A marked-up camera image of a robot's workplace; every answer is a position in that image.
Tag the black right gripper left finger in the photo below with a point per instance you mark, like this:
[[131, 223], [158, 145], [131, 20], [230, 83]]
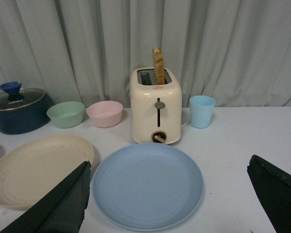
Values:
[[61, 210]]

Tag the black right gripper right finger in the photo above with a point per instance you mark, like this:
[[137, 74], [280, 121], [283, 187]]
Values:
[[273, 189]]

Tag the blue plate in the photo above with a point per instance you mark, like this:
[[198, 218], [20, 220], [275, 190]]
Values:
[[148, 187]]

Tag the beige plate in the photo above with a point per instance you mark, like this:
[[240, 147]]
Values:
[[30, 171]]

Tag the green bowl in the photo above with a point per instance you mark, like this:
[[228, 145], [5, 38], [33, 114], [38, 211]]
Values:
[[66, 114]]

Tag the dark blue saucepan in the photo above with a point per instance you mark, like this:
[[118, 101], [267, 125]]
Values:
[[25, 119]]

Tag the pink bowl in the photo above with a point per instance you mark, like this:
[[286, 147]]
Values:
[[105, 114]]

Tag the light blue cup right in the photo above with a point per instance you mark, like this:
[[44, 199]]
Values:
[[201, 110]]

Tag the glass pot lid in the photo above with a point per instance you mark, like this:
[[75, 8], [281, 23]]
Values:
[[14, 97]]

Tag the grey curtain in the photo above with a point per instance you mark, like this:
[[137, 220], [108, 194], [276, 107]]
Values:
[[236, 51]]

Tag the cream toaster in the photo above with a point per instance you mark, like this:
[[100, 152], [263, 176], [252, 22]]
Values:
[[155, 108]]

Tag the toast slice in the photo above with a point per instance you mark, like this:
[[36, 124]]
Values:
[[158, 65]]

